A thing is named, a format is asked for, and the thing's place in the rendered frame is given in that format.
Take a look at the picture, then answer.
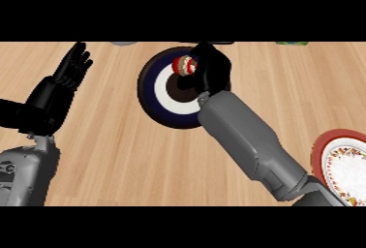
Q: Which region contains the green object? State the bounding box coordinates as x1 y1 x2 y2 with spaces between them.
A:
275 41 310 47

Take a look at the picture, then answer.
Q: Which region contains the navy and white round plate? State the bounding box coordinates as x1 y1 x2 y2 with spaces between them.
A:
136 46 232 130

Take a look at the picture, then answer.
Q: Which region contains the red rimmed patterned white plate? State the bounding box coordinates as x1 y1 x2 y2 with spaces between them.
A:
310 128 366 207

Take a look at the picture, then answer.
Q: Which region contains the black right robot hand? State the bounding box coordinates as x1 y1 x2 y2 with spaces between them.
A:
189 42 233 97

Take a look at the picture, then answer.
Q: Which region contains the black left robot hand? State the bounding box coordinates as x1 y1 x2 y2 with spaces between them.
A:
0 42 95 137

